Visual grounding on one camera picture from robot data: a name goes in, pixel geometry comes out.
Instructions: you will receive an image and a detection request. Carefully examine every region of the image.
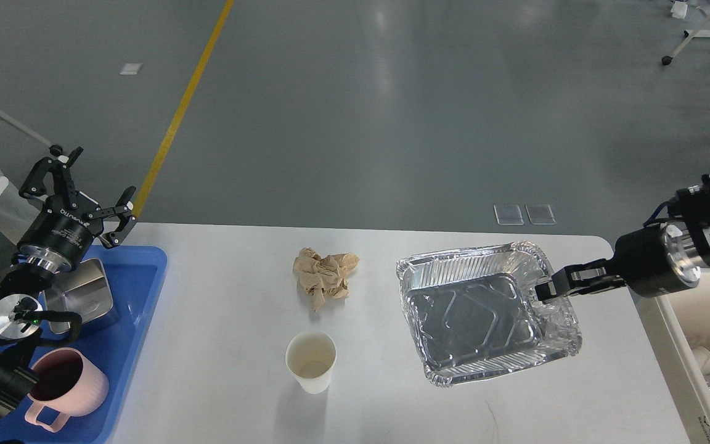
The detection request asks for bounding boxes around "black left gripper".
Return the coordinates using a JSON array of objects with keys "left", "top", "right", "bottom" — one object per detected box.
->
[{"left": 17, "top": 146, "right": 137, "bottom": 273}]

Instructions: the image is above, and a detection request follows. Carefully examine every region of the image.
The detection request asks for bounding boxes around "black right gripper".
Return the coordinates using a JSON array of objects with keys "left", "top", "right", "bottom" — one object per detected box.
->
[{"left": 534, "top": 224, "right": 701, "bottom": 303}]

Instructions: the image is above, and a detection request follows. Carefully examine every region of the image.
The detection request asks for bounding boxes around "square stainless steel container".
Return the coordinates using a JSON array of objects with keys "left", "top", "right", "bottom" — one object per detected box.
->
[{"left": 43, "top": 258, "right": 119, "bottom": 337}]

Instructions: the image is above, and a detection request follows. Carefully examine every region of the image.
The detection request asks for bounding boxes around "aluminium foil tray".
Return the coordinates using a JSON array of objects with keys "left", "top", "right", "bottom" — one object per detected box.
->
[{"left": 396, "top": 241, "right": 583, "bottom": 388}]

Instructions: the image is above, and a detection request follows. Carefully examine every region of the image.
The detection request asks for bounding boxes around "pink mug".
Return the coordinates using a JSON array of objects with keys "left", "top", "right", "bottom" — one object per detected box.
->
[{"left": 23, "top": 347, "right": 110, "bottom": 433}]

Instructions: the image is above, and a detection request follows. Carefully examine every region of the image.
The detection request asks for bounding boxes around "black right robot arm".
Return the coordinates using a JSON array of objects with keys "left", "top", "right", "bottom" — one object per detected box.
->
[{"left": 534, "top": 175, "right": 710, "bottom": 303}]

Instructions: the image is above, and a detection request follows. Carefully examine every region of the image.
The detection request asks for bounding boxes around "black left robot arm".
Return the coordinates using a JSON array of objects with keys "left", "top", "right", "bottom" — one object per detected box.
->
[{"left": 0, "top": 144, "right": 137, "bottom": 419}]

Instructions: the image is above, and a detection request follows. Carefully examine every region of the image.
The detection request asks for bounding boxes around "blue plastic tray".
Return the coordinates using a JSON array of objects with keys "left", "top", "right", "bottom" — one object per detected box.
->
[{"left": 0, "top": 245, "right": 167, "bottom": 443}]

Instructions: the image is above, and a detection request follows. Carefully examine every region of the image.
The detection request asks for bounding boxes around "white waste bin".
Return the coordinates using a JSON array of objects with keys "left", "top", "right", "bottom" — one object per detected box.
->
[{"left": 637, "top": 269, "right": 710, "bottom": 443}]

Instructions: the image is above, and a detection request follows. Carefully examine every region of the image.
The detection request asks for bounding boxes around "crumpled brown paper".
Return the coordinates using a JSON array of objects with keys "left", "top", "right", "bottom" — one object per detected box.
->
[{"left": 293, "top": 247, "right": 360, "bottom": 313}]

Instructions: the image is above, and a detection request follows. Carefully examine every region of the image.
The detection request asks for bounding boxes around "white paper cup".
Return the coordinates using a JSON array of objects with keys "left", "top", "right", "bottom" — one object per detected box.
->
[{"left": 285, "top": 331, "right": 338, "bottom": 395}]

